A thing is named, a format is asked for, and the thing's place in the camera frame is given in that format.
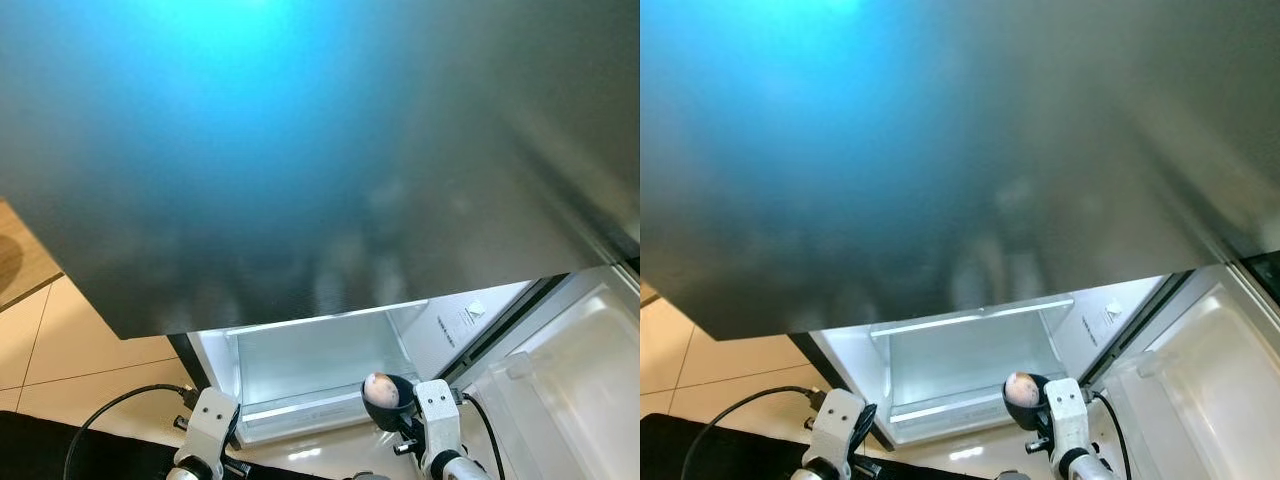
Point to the silver fridge compartment door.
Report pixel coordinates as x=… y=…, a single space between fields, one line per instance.
x=1230 y=325
x=590 y=330

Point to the brown potato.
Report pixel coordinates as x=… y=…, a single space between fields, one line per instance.
x=1020 y=388
x=380 y=388

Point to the dark grey cup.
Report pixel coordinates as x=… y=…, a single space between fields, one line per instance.
x=395 y=415
x=1035 y=415

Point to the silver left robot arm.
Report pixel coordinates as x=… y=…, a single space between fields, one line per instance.
x=830 y=474
x=200 y=473

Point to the white fridge sticker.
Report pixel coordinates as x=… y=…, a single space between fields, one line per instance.
x=472 y=310
x=1116 y=311

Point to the clear fridge door bin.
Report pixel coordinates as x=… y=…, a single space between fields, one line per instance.
x=1200 y=420
x=560 y=420

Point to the silver fridge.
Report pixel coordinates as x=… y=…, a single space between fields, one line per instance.
x=330 y=350
x=970 y=360

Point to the black floor mat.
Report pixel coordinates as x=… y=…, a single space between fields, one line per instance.
x=60 y=450
x=700 y=455

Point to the silver freezer door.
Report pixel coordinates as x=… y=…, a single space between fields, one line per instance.
x=950 y=150
x=300 y=150

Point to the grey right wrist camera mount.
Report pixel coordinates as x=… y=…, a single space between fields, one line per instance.
x=1070 y=415
x=437 y=415

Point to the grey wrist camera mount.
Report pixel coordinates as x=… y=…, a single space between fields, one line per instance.
x=840 y=425
x=212 y=425
x=1070 y=415
x=437 y=415

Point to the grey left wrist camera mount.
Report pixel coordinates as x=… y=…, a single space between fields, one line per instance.
x=212 y=425
x=840 y=425

